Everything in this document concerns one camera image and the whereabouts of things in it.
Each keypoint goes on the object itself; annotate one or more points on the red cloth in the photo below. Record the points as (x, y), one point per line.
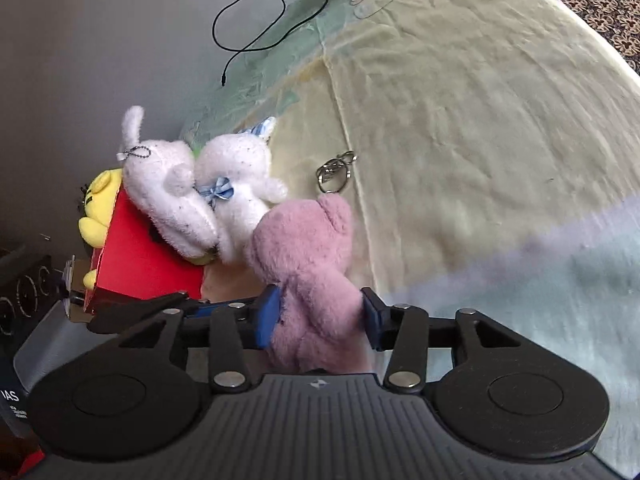
(32, 462)

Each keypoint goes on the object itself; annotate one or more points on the pink plush toy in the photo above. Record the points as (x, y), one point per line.
(305, 270)

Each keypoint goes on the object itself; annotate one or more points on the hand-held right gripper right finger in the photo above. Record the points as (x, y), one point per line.
(372, 317)

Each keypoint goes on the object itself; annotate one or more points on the patterned floor rug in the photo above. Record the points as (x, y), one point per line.
(595, 0)

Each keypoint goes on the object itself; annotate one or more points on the white plush rabbit blue bow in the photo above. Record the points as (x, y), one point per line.
(235, 180)

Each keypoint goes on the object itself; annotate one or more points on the red cardboard box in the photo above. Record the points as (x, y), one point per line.
(130, 255)

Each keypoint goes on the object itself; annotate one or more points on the white speckled plush rabbit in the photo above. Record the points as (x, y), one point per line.
(165, 195)

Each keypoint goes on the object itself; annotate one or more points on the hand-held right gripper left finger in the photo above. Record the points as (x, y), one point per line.
(267, 317)

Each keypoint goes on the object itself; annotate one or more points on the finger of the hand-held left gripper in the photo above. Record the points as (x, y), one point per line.
(135, 312)

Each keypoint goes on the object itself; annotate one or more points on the yellow tiger plush toy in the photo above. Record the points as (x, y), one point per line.
(102, 190)

